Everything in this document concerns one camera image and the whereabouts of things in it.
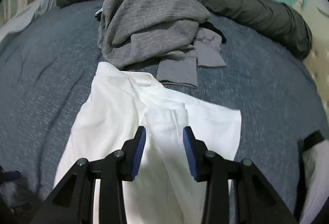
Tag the dark grey rolled duvet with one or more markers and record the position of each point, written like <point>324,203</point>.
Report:
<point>270,18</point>

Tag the light grey crumpled sheet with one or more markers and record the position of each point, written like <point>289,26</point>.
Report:
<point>24,18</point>

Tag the cream tufted headboard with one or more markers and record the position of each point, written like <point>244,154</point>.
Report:
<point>315,13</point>

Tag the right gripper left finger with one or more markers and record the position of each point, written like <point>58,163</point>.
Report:
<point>94,190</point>

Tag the blue patterned bed cover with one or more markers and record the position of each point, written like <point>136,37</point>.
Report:
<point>47,71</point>

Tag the grey knit sweater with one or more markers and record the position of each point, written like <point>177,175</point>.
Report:
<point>176,32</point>

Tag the light grey pillow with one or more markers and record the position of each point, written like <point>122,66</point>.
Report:
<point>315,164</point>

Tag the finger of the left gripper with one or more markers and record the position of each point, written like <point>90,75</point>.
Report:
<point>11,175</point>

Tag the white long-sleeve shirt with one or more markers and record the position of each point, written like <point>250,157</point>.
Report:
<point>164,190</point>

